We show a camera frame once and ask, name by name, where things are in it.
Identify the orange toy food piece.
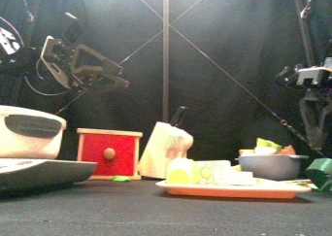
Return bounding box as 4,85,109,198
279,145,297,156

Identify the white toy cooker pot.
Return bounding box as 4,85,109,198
0,105,69,160

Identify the white toy food piece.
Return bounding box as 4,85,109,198
253,146,277,156

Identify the thin diagonal brace wire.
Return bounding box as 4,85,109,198
124,0,327,157
53,0,217,116

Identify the grey toy cooker base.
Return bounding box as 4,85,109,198
0,157,99,193

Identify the small green toy leaf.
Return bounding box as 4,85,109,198
112,175,132,183

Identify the red wooden drawer box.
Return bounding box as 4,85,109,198
75,127,144,182

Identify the grey toy pot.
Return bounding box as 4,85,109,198
235,153,309,182

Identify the orange white plate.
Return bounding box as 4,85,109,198
156,177,312,200

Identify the pale wooden knife block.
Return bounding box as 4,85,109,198
137,120,195,180

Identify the grey vertical frame pole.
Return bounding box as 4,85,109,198
163,0,169,123

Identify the green toy vegetable slice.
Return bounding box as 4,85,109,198
256,137,284,151

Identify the green toy block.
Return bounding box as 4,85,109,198
307,157,332,193

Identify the yellow toy corn top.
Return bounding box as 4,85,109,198
165,157,195,185

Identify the black toy knife handle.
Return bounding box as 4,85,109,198
168,105,191,128

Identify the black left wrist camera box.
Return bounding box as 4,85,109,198
61,12,84,47

